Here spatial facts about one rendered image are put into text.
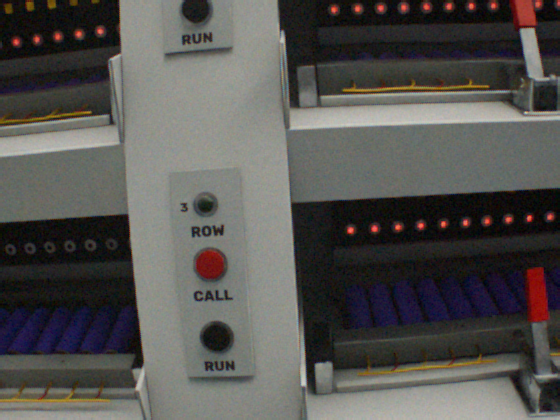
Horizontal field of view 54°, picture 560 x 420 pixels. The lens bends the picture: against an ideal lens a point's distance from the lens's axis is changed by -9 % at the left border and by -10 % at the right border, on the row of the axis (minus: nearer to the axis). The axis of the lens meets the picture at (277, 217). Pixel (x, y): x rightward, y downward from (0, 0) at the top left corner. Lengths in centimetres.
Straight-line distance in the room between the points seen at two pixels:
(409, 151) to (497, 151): 6
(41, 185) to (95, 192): 4
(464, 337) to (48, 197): 30
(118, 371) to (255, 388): 11
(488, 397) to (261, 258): 18
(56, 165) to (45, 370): 16
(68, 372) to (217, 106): 22
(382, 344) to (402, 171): 13
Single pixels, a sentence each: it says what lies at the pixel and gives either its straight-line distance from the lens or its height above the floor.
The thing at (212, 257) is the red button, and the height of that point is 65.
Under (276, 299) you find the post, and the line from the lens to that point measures 34.
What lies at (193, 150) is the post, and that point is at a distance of 34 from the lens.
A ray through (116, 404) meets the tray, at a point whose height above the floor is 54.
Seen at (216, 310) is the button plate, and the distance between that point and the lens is 35.
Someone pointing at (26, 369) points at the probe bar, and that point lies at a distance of 45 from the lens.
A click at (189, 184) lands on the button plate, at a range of 34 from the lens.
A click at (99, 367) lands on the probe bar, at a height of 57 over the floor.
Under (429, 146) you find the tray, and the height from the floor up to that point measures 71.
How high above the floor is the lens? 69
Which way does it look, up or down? 4 degrees down
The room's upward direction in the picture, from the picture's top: 4 degrees counter-clockwise
